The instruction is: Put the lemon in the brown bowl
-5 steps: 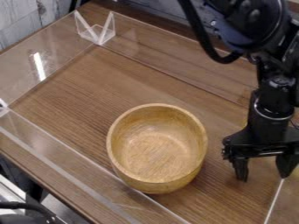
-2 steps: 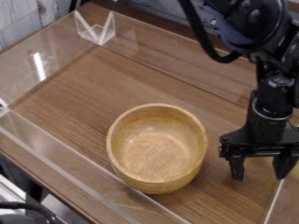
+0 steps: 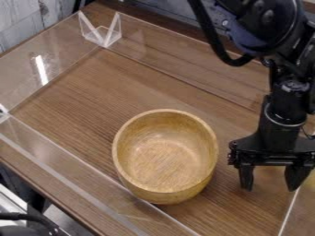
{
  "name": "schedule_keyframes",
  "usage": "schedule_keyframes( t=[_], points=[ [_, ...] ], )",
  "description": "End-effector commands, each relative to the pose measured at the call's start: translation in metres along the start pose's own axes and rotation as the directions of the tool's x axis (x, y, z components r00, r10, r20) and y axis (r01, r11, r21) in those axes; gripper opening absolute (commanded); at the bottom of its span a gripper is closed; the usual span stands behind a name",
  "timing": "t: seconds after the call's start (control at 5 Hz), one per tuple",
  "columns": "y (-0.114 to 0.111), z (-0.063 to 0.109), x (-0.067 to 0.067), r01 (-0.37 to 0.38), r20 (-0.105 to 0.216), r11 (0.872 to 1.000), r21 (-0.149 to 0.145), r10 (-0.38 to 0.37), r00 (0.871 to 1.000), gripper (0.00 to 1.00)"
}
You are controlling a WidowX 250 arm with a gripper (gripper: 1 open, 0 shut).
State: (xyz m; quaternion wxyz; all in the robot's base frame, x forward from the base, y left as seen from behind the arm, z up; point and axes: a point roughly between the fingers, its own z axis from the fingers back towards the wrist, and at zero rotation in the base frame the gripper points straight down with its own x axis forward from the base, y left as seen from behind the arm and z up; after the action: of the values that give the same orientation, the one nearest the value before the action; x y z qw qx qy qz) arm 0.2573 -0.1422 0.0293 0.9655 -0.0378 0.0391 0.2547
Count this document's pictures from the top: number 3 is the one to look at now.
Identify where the black cable bottom left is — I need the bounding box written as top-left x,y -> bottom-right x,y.
0,212 -> 60,236

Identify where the clear acrylic tray wall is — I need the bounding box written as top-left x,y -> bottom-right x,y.
0,11 -> 315,236

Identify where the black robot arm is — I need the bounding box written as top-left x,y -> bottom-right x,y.
214,0 -> 315,191

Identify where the yellow lemon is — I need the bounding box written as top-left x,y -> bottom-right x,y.
302,180 -> 315,193

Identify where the brown wooden bowl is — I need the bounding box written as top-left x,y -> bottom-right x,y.
112,109 -> 218,205

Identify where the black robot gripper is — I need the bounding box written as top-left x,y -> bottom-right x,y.
228,96 -> 315,192

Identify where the clear acrylic corner bracket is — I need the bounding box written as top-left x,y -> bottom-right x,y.
77,12 -> 121,48

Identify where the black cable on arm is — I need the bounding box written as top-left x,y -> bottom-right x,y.
186,0 -> 257,67

